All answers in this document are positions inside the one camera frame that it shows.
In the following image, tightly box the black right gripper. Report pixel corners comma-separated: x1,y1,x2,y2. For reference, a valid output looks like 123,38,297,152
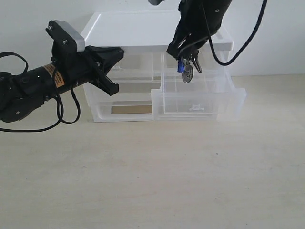
166,0,231,60

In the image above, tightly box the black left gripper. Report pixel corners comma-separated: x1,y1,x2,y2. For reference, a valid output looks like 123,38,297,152
51,45,124,96

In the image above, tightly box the bunch of keys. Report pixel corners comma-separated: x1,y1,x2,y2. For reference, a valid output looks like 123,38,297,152
177,50,202,83

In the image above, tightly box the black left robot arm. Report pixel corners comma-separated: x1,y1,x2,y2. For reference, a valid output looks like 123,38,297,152
0,44,124,123

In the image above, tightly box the clear plastic container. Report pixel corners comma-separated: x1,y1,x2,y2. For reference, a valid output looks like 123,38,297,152
90,100,154,123
83,82,161,106

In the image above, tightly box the white plastic drawer cabinet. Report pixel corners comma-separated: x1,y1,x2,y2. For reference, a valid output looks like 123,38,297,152
82,10,239,122

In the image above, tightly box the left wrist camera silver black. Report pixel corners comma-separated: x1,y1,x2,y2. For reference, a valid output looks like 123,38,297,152
46,20,85,57

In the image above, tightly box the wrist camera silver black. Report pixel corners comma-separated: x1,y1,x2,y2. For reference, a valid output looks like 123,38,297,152
148,0,164,6
46,20,85,57

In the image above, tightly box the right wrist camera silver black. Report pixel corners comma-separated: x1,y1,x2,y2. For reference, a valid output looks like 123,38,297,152
148,0,164,6

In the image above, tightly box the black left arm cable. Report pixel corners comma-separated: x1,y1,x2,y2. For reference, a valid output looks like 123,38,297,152
0,51,81,132

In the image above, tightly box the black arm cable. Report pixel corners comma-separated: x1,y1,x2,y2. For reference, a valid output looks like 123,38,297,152
0,51,81,132
202,0,269,65

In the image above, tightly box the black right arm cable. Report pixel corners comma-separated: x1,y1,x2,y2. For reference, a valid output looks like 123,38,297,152
202,0,269,65

